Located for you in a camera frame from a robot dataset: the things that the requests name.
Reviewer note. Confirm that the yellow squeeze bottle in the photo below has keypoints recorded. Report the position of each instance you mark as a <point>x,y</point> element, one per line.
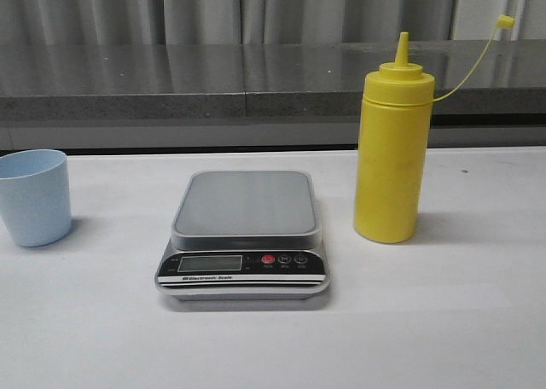
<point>394,127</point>

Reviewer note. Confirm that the light blue plastic cup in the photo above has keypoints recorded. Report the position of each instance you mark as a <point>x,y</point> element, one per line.
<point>35,196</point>

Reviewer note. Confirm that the silver digital kitchen scale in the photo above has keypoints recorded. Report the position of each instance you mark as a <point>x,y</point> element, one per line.
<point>245,235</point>

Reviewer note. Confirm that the grey stone counter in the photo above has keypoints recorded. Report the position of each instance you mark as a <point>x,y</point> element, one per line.
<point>120,99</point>

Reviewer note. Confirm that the grey curtain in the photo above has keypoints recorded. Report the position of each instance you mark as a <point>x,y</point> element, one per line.
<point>95,22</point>

